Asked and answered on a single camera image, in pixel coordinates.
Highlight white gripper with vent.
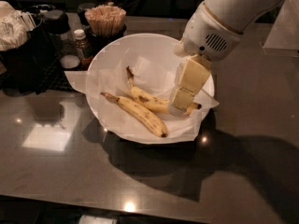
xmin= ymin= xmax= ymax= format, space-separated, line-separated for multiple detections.
xmin=167 ymin=2 xmax=242 ymax=116

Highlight straight spotted yellow banana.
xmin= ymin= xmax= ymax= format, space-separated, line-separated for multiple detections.
xmin=125 ymin=65 xmax=202 ymax=117

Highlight curved yellow banana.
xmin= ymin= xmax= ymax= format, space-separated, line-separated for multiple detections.
xmin=100 ymin=91 xmax=168 ymax=138

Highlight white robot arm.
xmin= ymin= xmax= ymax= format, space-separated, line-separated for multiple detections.
xmin=168 ymin=0 xmax=285 ymax=116

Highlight white bowl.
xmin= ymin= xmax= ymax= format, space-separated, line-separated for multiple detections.
xmin=85 ymin=33 xmax=216 ymax=145

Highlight white paper liner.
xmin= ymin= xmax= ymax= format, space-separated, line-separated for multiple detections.
xmin=66 ymin=55 xmax=218 ymax=144

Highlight black chopstick holder cup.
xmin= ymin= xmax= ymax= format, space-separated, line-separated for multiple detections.
xmin=85 ymin=26 xmax=126 ymax=54

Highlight small brown sauce bottle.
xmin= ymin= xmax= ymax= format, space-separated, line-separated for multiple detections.
xmin=74 ymin=29 xmax=93 ymax=70

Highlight dark jar behind chopsticks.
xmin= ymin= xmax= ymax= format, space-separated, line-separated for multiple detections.
xmin=77 ymin=3 xmax=95 ymax=25

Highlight glass shaker with black lid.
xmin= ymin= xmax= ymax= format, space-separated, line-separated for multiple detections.
xmin=43 ymin=9 xmax=80 ymax=70

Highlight black grid mat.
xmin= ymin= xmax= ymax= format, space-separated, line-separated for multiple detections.
xmin=0 ymin=61 xmax=75 ymax=94

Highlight black condiment caddy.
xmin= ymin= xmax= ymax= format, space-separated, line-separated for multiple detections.
xmin=0 ymin=6 xmax=56 ymax=89

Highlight white paper napkins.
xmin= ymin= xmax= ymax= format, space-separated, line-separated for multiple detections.
xmin=0 ymin=1 xmax=36 ymax=51

